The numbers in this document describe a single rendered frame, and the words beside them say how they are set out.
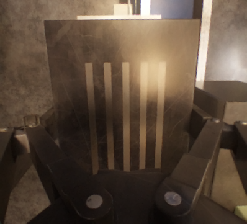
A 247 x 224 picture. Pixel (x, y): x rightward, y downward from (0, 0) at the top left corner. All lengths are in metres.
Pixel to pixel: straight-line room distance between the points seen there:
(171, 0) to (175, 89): 1.09
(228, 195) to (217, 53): 1.61
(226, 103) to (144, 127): 0.28
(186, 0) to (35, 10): 1.32
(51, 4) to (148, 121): 1.79
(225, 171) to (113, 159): 0.37
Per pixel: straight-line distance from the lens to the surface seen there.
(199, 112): 0.17
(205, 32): 1.16
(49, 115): 0.16
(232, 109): 0.44
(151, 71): 0.16
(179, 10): 1.23
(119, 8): 1.27
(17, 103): 2.12
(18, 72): 2.03
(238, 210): 0.59
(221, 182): 0.53
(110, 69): 0.15
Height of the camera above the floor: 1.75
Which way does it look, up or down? 74 degrees down
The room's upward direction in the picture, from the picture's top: 174 degrees clockwise
